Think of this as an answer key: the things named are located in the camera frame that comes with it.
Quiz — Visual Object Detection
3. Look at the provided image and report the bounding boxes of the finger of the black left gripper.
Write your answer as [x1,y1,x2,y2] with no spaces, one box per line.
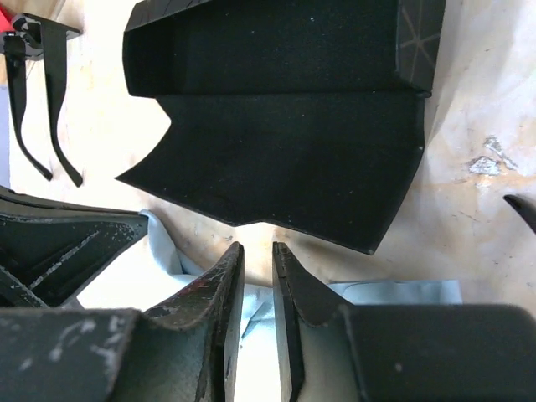
[1,188,148,307]

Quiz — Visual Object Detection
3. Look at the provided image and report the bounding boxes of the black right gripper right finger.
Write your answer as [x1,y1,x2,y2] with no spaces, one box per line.
[272,242,535,401]

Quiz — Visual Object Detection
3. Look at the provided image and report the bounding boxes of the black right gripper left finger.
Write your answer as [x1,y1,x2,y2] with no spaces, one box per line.
[1,243,245,401]

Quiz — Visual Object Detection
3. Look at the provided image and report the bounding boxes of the light blue cleaning cloth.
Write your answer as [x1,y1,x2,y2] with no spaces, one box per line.
[78,209,462,401]

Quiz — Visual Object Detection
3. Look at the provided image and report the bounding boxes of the black glasses case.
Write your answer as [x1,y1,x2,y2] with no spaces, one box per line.
[119,1,446,255]

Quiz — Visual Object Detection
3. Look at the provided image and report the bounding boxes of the tortoiseshell brown sunglasses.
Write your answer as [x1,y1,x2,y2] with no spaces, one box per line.
[503,194,536,233]

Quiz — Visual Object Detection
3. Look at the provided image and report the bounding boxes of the black sunglasses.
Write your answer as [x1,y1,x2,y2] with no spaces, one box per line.
[0,12,84,188]

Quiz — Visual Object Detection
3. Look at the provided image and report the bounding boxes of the red tank top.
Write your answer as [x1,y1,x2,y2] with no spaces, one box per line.
[0,5,14,34]

